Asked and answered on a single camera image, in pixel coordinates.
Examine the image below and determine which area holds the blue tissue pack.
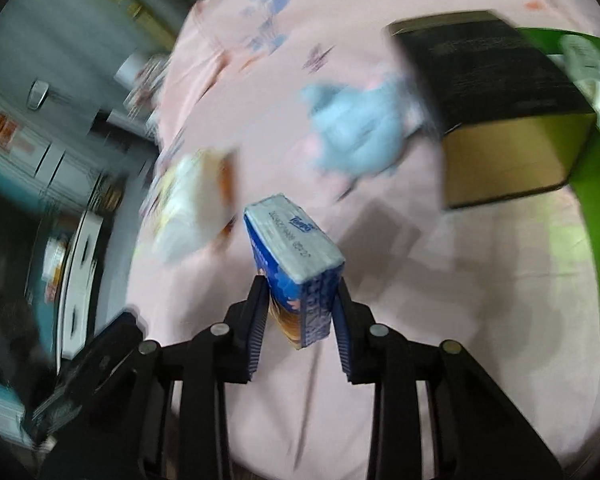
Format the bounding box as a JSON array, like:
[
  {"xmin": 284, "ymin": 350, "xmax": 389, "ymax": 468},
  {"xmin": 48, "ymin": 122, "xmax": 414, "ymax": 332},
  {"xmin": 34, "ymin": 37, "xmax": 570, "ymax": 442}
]
[{"xmin": 243, "ymin": 192, "xmax": 346, "ymax": 351}]

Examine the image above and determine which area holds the light blue-grey towel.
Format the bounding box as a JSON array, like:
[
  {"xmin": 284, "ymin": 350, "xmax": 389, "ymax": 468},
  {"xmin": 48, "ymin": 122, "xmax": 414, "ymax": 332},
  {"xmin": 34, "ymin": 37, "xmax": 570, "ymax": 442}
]
[{"xmin": 300, "ymin": 72, "xmax": 426, "ymax": 178}]

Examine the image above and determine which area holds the black box with gold edge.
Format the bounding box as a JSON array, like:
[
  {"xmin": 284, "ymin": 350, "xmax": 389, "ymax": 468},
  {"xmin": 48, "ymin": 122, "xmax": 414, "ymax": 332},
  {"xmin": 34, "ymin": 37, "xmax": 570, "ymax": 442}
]
[{"xmin": 385, "ymin": 10, "xmax": 598, "ymax": 211}]

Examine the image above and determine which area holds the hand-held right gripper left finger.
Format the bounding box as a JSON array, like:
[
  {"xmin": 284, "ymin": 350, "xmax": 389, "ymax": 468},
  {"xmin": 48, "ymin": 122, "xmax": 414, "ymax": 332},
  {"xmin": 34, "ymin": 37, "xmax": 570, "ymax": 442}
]
[{"xmin": 37, "ymin": 275, "xmax": 271, "ymax": 480}]

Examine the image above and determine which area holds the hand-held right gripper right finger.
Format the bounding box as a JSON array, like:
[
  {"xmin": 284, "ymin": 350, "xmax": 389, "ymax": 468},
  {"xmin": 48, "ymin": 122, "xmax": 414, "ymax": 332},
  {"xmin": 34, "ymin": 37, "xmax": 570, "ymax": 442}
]
[{"xmin": 331, "ymin": 280, "xmax": 563, "ymax": 480}]

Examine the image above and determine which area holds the pink printed cloth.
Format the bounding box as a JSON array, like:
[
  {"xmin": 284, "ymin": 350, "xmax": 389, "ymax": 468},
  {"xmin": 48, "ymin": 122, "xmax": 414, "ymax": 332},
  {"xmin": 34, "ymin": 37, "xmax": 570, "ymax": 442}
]
[{"xmin": 125, "ymin": 0, "xmax": 600, "ymax": 480}]

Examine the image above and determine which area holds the beige orange tissue pack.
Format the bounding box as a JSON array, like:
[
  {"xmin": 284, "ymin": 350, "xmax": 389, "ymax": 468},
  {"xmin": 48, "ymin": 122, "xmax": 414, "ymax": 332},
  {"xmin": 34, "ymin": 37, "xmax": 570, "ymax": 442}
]
[{"xmin": 140, "ymin": 147, "xmax": 241, "ymax": 266}]

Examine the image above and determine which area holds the white drawer cabinet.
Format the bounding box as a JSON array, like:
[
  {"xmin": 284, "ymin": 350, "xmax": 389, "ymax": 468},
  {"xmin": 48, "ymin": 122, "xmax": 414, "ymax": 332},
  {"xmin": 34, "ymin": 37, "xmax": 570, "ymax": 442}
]
[{"xmin": 0, "ymin": 85, "xmax": 101, "ymax": 211}]

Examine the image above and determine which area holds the grey cup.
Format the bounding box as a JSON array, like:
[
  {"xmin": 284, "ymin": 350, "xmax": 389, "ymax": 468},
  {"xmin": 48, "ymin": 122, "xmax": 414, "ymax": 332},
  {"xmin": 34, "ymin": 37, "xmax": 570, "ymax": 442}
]
[{"xmin": 26, "ymin": 78, "xmax": 51, "ymax": 111}]

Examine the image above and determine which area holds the green cardboard box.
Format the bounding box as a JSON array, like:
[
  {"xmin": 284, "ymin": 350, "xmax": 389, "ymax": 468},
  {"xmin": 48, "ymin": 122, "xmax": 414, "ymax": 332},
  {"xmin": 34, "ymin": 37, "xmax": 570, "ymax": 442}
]
[{"xmin": 517, "ymin": 27, "xmax": 600, "ymax": 343}]

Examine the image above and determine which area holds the white cylinder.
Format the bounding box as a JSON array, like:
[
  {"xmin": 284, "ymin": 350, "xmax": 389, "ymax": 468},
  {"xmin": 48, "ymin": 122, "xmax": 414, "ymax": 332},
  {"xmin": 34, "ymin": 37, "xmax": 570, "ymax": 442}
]
[{"xmin": 114, "ymin": 52, "xmax": 153, "ymax": 86}]

